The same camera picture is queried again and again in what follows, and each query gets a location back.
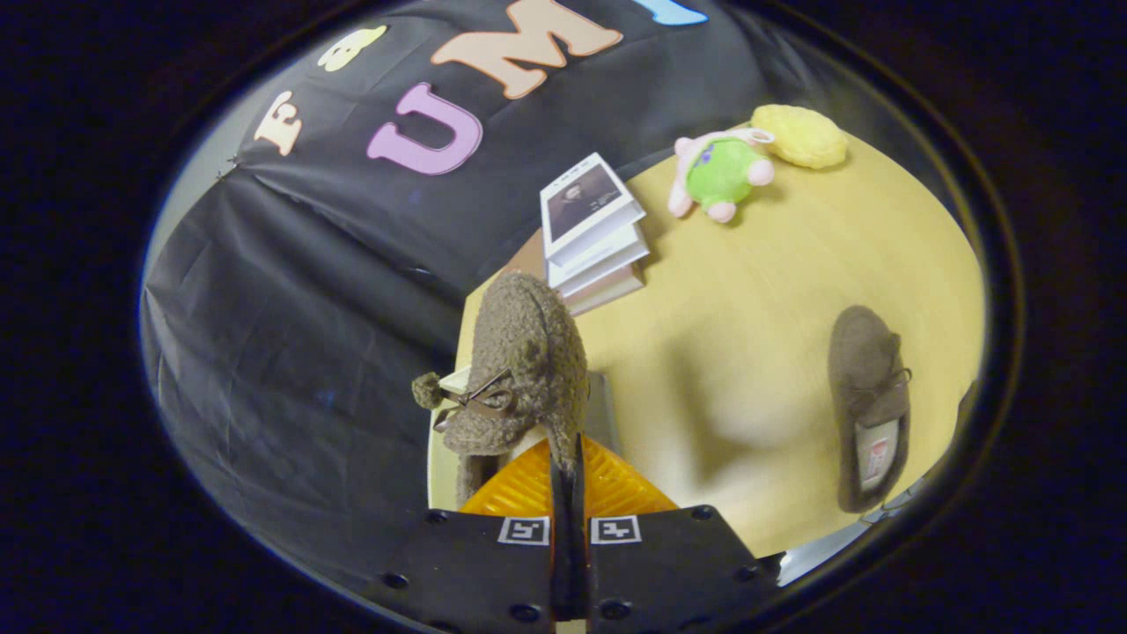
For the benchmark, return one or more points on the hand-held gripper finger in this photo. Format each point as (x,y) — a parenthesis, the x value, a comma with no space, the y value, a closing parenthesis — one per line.
(578,572)
(559,572)

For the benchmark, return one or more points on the brown fuzzy shoe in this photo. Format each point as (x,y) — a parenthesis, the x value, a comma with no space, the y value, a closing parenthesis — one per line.
(528,343)
(867,370)

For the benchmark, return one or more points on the beige book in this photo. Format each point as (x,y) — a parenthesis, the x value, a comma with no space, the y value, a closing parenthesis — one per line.
(607,295)

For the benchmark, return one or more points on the white book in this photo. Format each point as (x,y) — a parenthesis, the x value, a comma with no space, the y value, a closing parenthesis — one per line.
(609,262)

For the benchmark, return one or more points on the brown paper sheet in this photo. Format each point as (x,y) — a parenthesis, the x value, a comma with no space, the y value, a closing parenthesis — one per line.
(528,260)

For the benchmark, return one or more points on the black backdrop cloth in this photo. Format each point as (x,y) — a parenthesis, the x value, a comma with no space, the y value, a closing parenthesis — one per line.
(308,308)

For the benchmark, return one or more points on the book with dark portrait cover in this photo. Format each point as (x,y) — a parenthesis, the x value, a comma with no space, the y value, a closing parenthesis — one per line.
(585,204)

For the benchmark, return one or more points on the green and pink plush toy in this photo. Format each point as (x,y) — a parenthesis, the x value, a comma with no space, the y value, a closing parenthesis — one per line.
(722,172)

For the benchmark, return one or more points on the yellow plush toy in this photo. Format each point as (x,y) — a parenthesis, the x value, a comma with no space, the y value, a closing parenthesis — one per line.
(797,136)

